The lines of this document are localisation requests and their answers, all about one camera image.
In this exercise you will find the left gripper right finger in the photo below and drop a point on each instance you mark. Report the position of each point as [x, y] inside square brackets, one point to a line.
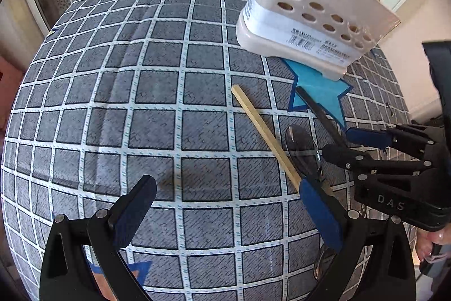
[389, 274]

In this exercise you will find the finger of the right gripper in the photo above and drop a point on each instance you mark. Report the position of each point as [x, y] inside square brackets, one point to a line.
[410, 139]
[360, 162]

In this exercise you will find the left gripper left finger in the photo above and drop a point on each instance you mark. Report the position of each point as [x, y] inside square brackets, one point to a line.
[65, 272]

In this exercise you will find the bamboo chopstick angled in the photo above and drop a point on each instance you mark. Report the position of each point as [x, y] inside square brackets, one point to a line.
[267, 136]

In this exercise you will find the person right hand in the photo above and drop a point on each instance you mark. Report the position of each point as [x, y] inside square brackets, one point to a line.
[425, 241]

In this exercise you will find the white utensil holder caddy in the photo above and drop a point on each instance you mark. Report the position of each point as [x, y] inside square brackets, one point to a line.
[326, 35]

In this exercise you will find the grey grid star tablecloth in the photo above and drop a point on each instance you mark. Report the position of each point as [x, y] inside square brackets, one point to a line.
[127, 88]

